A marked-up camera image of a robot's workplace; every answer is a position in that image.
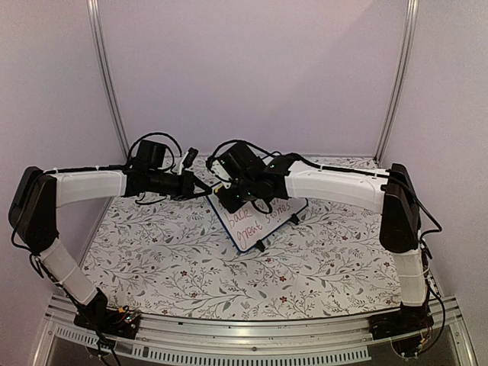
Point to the aluminium frame post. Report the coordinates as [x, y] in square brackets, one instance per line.
[94, 17]
[407, 40]

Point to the front aluminium rail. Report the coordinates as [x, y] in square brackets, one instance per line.
[165, 340]

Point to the small blue-framed whiteboard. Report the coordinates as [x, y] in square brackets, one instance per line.
[249, 229]

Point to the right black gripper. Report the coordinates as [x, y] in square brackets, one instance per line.
[229, 203]

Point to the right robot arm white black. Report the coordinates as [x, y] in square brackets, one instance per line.
[325, 241]

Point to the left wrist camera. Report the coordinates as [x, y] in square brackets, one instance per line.
[186, 161]

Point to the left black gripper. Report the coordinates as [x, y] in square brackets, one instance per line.
[187, 187]

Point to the right aluminium frame post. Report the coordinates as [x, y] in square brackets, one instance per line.
[407, 40]

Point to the left aluminium frame post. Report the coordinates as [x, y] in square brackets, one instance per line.
[94, 17]

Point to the floral patterned table mat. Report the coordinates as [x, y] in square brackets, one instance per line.
[166, 257]

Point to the wire whiteboard stand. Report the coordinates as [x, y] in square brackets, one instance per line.
[263, 244]

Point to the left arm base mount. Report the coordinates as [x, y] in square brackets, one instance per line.
[121, 322]

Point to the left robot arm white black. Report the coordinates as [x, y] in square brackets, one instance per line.
[48, 201]

